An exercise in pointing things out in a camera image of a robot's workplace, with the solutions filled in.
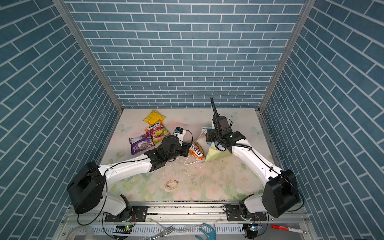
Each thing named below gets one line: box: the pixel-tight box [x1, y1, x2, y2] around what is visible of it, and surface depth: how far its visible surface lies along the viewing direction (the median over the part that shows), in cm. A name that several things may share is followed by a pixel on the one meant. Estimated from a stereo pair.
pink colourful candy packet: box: [144, 122, 172, 145], surface depth 104 cm
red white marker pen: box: [271, 224, 304, 234], surface depth 71 cm
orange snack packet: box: [189, 141, 206, 161], surface depth 84 cm
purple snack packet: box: [129, 134, 155, 155], surface depth 98 cm
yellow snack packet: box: [143, 109, 167, 125], surface depth 114 cm
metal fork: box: [146, 225, 174, 240], surface depth 70 cm
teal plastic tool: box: [194, 222, 217, 240], surface depth 69 cm
